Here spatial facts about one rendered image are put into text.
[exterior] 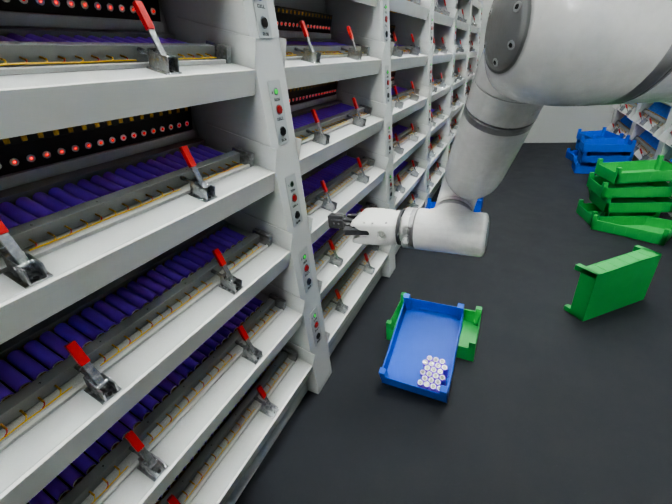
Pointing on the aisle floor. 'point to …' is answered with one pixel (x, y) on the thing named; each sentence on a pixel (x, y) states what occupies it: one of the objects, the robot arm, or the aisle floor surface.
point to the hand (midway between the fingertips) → (337, 220)
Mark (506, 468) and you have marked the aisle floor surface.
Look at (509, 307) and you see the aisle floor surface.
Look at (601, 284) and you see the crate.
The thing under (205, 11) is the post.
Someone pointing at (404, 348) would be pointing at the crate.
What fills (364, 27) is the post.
